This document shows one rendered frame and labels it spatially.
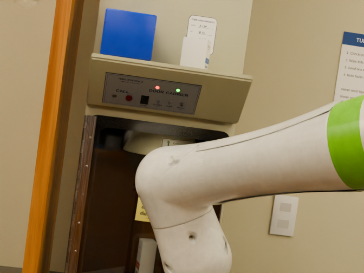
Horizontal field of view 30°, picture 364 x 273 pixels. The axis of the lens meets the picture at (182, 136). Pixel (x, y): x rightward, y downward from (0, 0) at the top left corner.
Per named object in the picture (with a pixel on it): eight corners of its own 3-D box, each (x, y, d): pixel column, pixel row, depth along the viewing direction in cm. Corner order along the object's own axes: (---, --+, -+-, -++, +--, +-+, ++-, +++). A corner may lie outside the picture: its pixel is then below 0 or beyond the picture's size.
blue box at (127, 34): (100, 56, 141) (105, 13, 140) (148, 63, 142) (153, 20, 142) (99, 53, 131) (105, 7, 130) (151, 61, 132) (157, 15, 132)
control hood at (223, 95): (85, 103, 142) (91, 55, 141) (236, 123, 146) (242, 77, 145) (83, 104, 131) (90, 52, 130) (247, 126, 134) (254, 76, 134)
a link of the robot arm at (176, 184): (345, 205, 82) (379, 175, 91) (317, 115, 81) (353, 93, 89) (135, 233, 105) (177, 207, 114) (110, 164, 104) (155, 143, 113)
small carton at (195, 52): (183, 67, 141) (187, 39, 141) (207, 71, 140) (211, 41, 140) (179, 66, 136) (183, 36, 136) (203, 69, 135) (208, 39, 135)
